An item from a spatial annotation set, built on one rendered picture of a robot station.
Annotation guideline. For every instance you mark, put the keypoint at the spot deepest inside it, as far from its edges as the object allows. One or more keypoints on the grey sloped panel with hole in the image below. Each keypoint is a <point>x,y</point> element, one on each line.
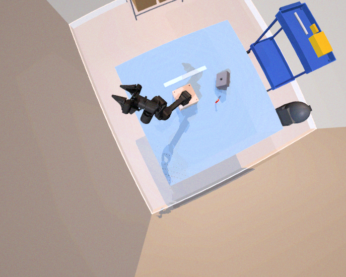
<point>223,80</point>

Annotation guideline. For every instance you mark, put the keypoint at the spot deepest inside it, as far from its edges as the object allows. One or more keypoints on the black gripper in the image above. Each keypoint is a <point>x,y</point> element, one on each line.
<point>136,99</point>

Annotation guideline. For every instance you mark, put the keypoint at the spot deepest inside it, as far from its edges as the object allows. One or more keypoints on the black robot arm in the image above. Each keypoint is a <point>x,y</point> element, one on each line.
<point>158,107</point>

